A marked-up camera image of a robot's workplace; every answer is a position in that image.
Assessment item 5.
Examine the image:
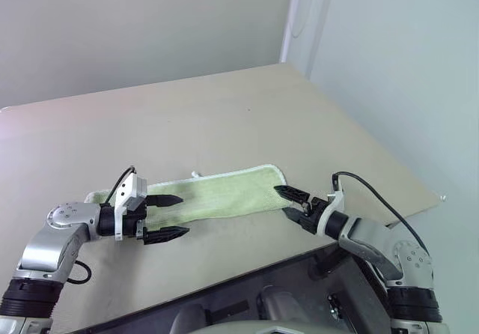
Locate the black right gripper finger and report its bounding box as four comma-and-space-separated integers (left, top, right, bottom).
281, 207, 312, 228
273, 184, 311, 205

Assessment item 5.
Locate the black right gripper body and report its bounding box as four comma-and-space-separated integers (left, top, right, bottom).
300, 196, 329, 236

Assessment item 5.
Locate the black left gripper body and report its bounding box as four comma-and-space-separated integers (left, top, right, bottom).
122, 201, 148, 246

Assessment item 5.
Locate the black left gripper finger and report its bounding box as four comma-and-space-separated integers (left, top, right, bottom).
144, 194, 184, 207
144, 226, 191, 246

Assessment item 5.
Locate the light green towel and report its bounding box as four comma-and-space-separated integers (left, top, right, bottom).
85, 163, 287, 225

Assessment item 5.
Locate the grey robot torso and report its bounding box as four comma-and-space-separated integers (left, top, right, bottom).
170, 282, 392, 334

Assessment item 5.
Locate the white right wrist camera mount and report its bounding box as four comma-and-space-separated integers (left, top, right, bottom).
317, 176, 347, 234

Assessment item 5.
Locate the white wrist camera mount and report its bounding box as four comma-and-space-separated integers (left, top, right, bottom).
113, 172, 149, 242
317, 176, 347, 234

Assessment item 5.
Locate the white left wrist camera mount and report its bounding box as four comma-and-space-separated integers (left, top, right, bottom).
113, 172, 149, 242

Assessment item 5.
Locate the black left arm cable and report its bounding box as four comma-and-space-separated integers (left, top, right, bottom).
66, 166, 136, 285

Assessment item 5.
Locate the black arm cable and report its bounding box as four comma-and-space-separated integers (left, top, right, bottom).
66, 166, 136, 285
331, 171, 430, 255

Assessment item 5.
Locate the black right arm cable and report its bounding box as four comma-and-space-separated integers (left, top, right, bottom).
331, 171, 430, 255

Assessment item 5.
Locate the white corner post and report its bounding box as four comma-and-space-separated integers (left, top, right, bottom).
278, 0, 338, 81

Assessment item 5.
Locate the thin white hanging cable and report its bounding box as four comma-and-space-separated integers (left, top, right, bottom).
290, 0, 327, 80

